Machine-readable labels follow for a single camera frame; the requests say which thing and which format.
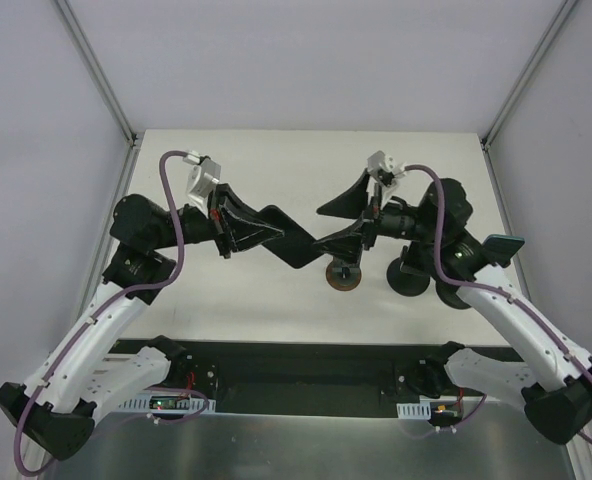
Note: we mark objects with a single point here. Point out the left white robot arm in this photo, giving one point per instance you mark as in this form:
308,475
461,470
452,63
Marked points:
59,406

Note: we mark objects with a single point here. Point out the left white cable duct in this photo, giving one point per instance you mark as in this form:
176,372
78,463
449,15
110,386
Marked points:
174,405

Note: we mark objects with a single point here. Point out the black phone stand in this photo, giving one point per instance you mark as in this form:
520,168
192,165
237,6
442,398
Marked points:
405,284
447,293

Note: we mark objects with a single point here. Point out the brown disc small stand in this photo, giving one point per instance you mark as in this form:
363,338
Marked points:
343,276

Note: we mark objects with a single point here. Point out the right white cable duct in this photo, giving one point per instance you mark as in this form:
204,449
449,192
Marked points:
414,411

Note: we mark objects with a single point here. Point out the front aluminium rail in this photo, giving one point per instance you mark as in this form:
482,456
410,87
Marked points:
116,360

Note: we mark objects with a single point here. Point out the metal sheet front panel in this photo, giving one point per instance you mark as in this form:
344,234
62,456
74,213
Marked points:
498,443

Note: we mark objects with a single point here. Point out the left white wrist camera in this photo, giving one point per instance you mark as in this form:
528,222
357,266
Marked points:
203,178

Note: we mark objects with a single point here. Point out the aluminium frame post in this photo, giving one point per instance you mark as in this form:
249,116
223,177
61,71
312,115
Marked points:
85,50
528,72

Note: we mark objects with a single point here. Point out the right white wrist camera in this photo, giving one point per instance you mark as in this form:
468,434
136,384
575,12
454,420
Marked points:
386,172

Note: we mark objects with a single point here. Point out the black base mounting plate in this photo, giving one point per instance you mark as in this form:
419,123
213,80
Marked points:
326,380

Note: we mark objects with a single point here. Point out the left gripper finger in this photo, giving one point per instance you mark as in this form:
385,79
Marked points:
232,209
247,232

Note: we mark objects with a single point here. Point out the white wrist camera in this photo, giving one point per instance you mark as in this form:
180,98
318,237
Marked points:
203,178
386,172

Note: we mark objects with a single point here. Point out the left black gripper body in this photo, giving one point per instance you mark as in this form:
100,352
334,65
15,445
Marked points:
220,221

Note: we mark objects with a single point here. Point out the right aluminium frame post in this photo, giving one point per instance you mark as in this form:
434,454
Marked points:
528,72

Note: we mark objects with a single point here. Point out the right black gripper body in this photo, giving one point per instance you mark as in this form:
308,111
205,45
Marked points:
371,220

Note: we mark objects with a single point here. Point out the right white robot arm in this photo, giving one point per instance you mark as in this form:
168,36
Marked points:
551,382

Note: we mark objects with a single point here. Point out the left aluminium frame post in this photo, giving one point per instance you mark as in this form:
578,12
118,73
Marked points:
85,50

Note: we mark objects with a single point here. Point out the white cable duct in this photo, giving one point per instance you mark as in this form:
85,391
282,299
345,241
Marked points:
174,405
414,411

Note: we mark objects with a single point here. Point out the black phone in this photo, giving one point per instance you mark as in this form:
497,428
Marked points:
296,246
415,260
500,249

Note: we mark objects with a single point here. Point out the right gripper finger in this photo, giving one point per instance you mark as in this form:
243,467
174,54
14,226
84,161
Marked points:
346,245
349,204

